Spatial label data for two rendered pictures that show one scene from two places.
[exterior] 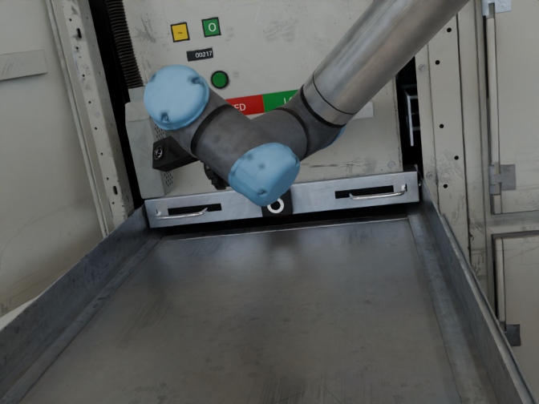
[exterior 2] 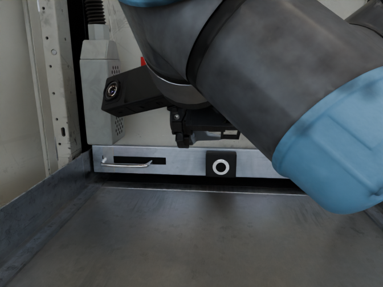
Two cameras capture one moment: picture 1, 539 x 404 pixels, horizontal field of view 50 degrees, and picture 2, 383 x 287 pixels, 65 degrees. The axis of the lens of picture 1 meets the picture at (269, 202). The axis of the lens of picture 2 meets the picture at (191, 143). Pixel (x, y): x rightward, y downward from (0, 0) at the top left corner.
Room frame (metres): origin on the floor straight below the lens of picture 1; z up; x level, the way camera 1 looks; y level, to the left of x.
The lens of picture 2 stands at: (0.51, 0.09, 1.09)
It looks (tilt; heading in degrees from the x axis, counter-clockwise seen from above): 15 degrees down; 355
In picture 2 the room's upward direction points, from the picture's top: straight up
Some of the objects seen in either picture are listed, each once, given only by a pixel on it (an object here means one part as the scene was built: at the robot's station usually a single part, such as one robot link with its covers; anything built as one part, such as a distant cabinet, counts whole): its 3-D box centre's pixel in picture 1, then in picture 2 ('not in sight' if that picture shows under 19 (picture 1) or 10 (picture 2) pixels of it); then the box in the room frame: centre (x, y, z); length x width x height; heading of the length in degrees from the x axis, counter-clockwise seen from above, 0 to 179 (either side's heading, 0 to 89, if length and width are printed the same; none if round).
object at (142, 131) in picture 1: (150, 147); (104, 92); (1.06, 0.20, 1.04); 0.08 x 0.05 x 0.17; 170
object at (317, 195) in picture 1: (278, 197); (220, 159); (1.10, -0.02, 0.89); 0.54 x 0.05 x 0.06; 80
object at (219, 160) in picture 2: (276, 202); (220, 164); (1.06, -0.01, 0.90); 0.06 x 0.03 x 0.05; 80
